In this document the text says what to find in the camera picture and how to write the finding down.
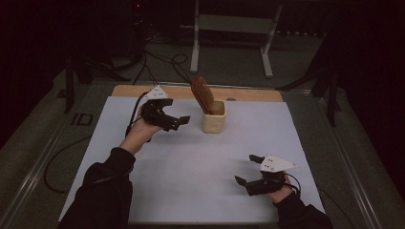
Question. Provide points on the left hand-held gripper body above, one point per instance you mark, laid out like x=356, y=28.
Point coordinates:
x=156, y=114

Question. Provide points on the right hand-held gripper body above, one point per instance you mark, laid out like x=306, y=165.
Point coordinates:
x=275, y=164

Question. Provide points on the brown wooden hairbrush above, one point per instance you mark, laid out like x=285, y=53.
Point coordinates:
x=202, y=93

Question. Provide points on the white metal stand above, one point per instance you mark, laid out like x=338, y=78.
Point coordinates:
x=235, y=24

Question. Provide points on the dark table grommet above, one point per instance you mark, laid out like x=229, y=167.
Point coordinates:
x=230, y=99

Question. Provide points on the metal floor rail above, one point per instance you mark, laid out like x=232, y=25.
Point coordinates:
x=31, y=178
x=353, y=178

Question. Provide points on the black tripod stand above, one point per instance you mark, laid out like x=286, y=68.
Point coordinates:
x=332, y=101
x=69, y=92

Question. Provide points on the black rectangular floor bracket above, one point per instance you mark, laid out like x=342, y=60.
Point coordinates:
x=73, y=119

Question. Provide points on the white table mat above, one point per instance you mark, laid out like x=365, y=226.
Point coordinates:
x=191, y=159

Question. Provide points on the cream square cup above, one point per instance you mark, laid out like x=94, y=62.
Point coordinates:
x=214, y=124

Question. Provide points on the person's left hand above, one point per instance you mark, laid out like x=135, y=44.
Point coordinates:
x=140, y=133

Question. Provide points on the person's right hand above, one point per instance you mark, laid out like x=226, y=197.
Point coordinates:
x=281, y=194

